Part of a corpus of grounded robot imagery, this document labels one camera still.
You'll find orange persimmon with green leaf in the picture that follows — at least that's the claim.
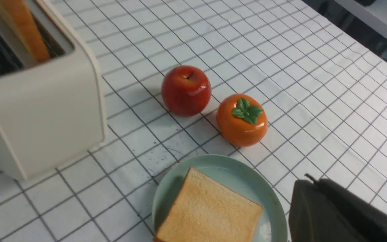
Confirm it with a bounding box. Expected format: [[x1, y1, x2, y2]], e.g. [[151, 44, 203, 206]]
[[216, 93, 268, 147]]

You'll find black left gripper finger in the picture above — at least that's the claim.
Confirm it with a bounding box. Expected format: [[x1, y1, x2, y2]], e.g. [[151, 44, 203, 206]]
[[288, 174, 387, 242]]

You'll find red apple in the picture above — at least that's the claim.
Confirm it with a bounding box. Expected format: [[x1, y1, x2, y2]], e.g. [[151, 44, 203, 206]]
[[161, 65, 212, 117]]

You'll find toast slice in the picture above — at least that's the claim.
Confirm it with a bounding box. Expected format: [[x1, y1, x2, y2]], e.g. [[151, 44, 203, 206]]
[[154, 167, 263, 242], [0, 0, 51, 63]]

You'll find cream white toaster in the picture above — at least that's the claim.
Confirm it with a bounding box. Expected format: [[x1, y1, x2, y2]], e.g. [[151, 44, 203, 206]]
[[0, 0, 107, 180]]

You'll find light green round plate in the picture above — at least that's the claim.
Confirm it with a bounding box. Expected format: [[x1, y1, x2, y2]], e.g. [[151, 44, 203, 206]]
[[152, 154, 288, 242]]

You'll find white checkered tablecloth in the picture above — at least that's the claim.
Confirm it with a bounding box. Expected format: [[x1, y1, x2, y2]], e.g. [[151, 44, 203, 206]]
[[0, 0, 387, 242]]

